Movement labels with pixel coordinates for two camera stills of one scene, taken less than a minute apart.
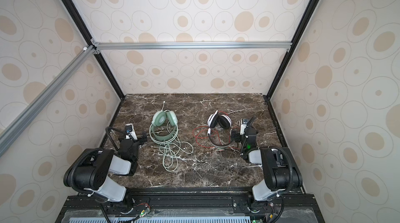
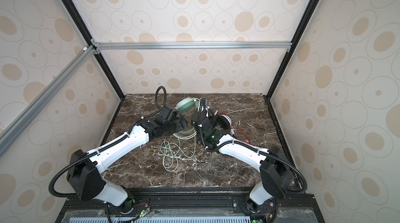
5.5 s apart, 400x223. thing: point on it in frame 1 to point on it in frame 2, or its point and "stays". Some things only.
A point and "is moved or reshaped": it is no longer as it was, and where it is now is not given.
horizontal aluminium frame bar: x=98 y=46 stays
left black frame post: x=81 y=25 stays
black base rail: x=192 y=205 stays
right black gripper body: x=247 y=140 to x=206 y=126
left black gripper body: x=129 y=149 to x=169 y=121
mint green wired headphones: x=163 y=129 is moved or reshaped
